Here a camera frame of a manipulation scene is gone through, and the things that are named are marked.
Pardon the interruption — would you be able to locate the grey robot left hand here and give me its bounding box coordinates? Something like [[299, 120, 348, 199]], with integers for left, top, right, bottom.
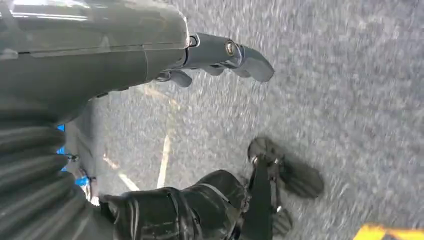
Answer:
[[0, 0, 276, 125]]

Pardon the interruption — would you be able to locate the blue metal shelf rack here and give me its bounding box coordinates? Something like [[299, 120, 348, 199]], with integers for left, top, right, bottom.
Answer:
[[55, 123, 91, 187]]

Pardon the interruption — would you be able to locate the black robot leg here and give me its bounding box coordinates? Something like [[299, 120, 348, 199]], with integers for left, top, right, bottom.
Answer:
[[98, 169, 250, 240]]

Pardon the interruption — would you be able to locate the black robot foot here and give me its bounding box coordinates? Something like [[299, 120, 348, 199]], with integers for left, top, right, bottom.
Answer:
[[239, 136, 326, 240]]

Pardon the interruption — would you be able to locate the yellow floor marker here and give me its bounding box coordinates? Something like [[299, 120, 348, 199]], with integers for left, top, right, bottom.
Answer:
[[352, 222, 424, 240]]

